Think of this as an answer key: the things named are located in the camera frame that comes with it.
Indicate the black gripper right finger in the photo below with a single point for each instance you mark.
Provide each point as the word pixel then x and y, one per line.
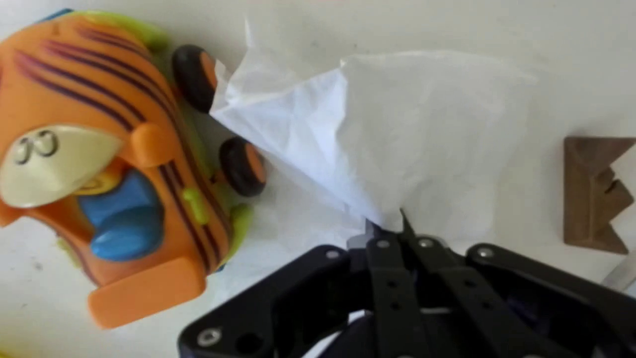
pixel 480 321

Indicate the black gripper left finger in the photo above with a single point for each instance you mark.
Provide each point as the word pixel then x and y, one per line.
pixel 397 309

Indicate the white paper napkin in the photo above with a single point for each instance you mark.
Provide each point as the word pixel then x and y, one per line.
pixel 401 138

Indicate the brown wooden block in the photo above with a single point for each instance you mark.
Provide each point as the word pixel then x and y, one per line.
pixel 594 194

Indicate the orange tiger toy car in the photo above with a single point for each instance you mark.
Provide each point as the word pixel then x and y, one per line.
pixel 95 146

